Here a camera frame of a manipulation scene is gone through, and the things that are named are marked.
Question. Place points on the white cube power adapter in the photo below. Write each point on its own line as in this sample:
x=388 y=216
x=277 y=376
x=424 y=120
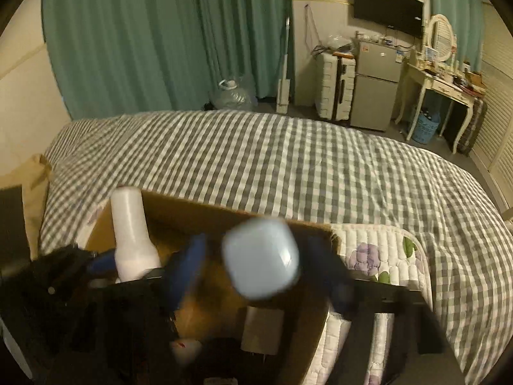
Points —
x=260 y=329

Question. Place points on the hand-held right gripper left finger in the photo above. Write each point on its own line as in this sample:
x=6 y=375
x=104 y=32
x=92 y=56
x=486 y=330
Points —
x=188 y=272

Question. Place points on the checked suitcase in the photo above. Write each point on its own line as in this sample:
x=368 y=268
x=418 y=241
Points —
x=473 y=128

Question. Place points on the grey small fridge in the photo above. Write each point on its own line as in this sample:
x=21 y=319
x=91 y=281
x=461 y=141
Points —
x=374 y=88

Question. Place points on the grey checked blanket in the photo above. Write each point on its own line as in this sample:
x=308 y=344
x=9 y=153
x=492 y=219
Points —
x=260 y=160

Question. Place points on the white dressing table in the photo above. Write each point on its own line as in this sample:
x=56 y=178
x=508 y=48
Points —
x=437 y=82

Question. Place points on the wide teal curtain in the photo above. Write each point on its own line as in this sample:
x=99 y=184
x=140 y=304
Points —
x=160 y=36

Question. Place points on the white louvred wardrobe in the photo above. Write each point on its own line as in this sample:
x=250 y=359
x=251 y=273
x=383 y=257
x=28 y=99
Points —
x=497 y=108

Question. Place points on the large clear water jug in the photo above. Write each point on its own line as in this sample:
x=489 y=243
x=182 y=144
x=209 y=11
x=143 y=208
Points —
x=234 y=94

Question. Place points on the white bottle with red cap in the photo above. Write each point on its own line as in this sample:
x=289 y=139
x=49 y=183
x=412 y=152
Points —
x=185 y=351

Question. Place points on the white plastic bottle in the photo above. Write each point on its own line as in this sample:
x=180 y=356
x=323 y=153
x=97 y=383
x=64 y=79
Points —
x=130 y=232

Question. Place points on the white ribbed suitcase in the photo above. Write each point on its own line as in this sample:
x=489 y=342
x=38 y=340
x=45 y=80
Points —
x=326 y=86

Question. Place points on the oval white vanity mirror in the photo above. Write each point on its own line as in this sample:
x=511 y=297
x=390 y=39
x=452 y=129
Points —
x=441 y=36

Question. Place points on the beige pillow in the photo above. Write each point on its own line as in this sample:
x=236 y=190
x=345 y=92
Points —
x=28 y=168

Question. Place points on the clear plastic bag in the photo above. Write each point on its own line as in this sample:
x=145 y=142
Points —
x=338 y=43

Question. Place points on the white mop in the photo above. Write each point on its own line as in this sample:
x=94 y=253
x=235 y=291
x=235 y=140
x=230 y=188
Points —
x=282 y=88

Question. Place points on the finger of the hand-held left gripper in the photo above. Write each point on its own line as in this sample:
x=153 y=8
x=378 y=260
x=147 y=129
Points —
x=102 y=261
x=153 y=272

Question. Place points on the narrow teal curtain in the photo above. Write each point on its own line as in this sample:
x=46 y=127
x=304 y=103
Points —
x=457 y=4

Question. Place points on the black wall television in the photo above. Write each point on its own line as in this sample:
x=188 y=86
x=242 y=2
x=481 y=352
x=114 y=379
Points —
x=386 y=8

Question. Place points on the cardboard box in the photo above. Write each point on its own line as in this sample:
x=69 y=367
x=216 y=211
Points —
x=208 y=321

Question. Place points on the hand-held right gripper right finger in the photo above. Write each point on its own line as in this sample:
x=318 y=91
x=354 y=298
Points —
x=340 y=288

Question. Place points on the blue plastic basket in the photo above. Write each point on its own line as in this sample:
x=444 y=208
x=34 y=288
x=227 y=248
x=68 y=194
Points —
x=425 y=126

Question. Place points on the white and black suitcase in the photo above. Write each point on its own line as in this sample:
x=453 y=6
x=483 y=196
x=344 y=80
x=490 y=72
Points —
x=346 y=90

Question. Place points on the light blue plastic case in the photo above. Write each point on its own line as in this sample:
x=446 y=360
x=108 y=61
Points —
x=262 y=258

